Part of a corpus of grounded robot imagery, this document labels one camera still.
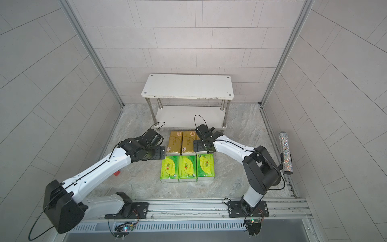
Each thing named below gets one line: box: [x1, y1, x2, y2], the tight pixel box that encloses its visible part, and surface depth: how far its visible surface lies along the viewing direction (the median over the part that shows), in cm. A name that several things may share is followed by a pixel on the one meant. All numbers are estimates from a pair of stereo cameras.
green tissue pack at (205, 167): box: [196, 153, 216, 181], surface depth 82 cm
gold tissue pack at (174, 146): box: [166, 131, 183, 156], surface depth 89 cm
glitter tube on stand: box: [278, 131, 294, 175], surface depth 74 cm
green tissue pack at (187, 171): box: [178, 155, 198, 183], surface depth 80 cm
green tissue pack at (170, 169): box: [160, 155, 180, 184], surface depth 80 cm
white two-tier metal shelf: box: [141, 74, 235, 130], surface depth 84 cm
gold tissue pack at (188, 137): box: [181, 130, 197, 156], surface depth 90 cm
